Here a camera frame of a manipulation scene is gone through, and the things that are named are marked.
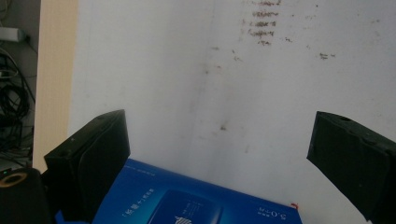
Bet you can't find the blue cardboard box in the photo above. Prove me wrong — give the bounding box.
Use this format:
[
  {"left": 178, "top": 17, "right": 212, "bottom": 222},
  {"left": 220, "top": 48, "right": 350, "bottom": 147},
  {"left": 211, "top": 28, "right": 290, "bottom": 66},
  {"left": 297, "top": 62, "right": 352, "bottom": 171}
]
[{"left": 55, "top": 158, "right": 304, "bottom": 224}]

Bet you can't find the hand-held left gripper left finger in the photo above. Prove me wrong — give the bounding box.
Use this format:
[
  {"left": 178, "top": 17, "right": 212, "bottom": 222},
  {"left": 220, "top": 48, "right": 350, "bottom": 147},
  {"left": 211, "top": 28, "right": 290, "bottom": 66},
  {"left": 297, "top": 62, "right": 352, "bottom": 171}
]
[{"left": 44, "top": 109, "right": 131, "bottom": 223}]

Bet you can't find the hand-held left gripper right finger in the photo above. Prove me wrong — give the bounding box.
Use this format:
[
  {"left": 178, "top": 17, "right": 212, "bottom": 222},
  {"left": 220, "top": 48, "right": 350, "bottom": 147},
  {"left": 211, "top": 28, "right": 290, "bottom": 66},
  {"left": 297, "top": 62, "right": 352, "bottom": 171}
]
[{"left": 306, "top": 111, "right": 396, "bottom": 224}]

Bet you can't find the tangle of black floor cables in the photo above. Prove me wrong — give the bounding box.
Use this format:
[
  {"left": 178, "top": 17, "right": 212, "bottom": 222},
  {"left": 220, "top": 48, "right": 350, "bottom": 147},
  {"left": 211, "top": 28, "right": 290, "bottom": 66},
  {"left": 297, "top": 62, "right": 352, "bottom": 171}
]
[{"left": 0, "top": 46, "right": 35, "bottom": 157}]

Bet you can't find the white mat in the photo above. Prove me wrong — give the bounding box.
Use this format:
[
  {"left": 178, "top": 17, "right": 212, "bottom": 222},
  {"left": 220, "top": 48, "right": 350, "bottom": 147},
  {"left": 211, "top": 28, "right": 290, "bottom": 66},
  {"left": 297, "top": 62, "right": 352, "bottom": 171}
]
[{"left": 67, "top": 0, "right": 396, "bottom": 224}]

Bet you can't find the grey box device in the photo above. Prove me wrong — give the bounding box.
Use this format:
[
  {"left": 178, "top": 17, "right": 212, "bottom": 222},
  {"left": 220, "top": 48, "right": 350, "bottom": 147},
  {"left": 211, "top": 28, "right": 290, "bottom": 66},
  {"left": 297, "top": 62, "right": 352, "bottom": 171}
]
[{"left": 0, "top": 27, "right": 27, "bottom": 43}]

